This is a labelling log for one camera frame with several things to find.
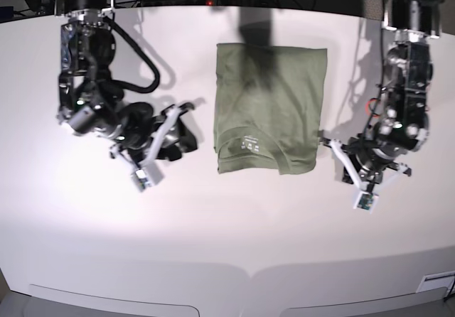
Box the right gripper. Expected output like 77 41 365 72
109 102 198 167

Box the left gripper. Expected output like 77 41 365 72
319 136 412 193

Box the green T-shirt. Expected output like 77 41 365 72
213 43 328 175

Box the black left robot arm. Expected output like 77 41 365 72
321 0 444 198

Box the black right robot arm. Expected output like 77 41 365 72
55 0 198 169

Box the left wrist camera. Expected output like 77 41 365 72
353 191 379 214

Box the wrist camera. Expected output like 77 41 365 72
353 191 379 214
131 162 164 193

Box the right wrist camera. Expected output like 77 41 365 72
131 162 164 193

